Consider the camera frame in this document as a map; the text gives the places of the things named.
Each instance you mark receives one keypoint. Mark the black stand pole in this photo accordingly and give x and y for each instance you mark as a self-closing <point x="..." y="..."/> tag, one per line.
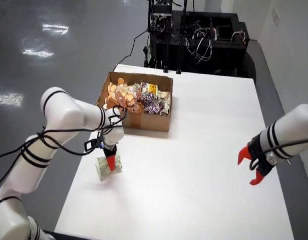
<point x="166" y="50"/>
<point x="180" y="50"/>

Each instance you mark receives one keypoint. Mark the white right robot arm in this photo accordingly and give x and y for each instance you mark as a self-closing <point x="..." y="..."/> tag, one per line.
<point x="294" y="125"/>

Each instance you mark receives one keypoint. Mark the black equipment rack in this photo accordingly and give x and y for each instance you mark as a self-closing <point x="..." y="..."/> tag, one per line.
<point x="219" y="57"/>

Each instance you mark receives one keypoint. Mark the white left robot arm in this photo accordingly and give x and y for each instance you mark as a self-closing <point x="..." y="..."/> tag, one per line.
<point x="63" y="115"/>

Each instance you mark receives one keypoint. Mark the black wrist bracket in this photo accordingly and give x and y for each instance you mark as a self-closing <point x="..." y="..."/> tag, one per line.
<point x="88" y="146"/>

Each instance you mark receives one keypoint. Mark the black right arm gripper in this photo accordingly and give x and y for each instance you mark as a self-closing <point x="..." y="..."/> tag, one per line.
<point x="256" y="155"/>

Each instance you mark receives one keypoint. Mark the yellow snack packet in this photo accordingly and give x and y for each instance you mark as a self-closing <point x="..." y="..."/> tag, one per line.
<point x="152" y="88"/>

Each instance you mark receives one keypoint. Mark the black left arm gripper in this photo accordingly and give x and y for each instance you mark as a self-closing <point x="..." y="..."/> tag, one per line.
<point x="110" y="151"/>

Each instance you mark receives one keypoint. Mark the beige snack packet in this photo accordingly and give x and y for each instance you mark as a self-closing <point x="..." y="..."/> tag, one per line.
<point x="163" y="94"/>

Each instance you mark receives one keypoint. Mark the white printed snack packet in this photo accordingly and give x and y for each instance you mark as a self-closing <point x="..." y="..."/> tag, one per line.
<point x="101" y="167"/>

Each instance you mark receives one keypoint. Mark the brown cardboard box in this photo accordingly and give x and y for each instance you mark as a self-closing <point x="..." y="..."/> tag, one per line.
<point x="156" y="122"/>

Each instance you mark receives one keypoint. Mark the pastel candy snack packet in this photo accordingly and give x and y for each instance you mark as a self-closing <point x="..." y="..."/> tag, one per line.
<point x="135" y="90"/>

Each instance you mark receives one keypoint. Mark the orange cookie snack packet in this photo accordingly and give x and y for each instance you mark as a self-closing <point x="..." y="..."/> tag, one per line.
<point x="113" y="87"/>
<point x="130" y="98"/>

